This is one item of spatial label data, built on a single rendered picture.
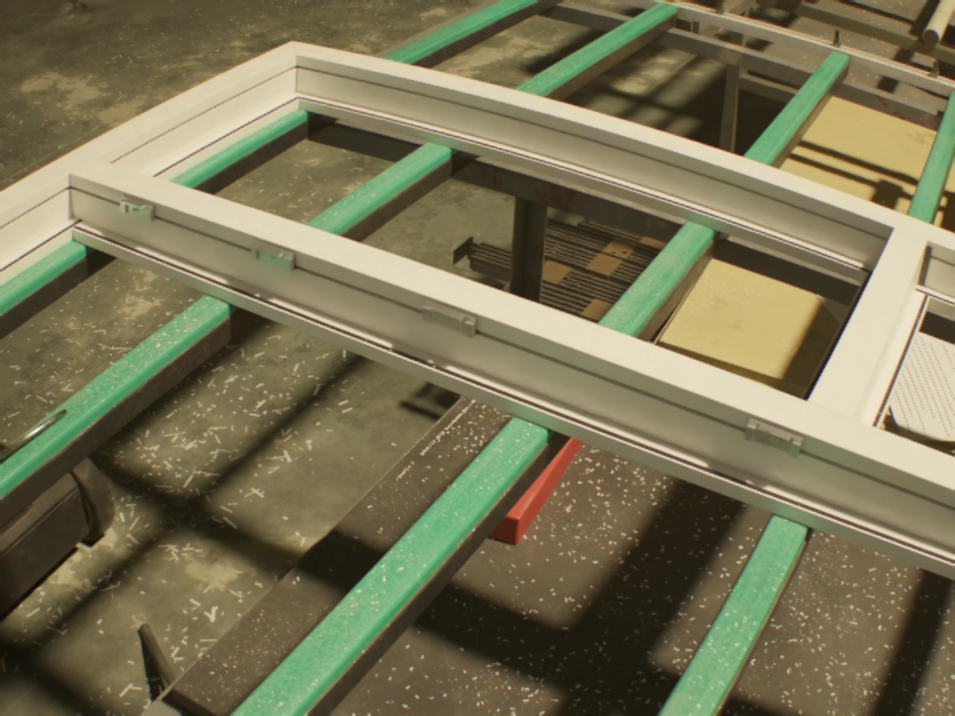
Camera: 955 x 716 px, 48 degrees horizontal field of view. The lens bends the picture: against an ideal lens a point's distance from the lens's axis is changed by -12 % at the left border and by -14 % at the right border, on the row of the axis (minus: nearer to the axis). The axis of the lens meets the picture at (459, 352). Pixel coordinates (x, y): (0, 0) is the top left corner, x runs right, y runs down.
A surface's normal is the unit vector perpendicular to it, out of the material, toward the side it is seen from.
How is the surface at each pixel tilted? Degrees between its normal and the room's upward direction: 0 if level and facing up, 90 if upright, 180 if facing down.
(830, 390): 0
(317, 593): 0
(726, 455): 90
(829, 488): 90
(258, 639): 0
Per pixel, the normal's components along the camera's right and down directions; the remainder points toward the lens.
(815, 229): -0.52, 0.47
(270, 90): 0.85, 0.32
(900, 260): 0.04, -0.83
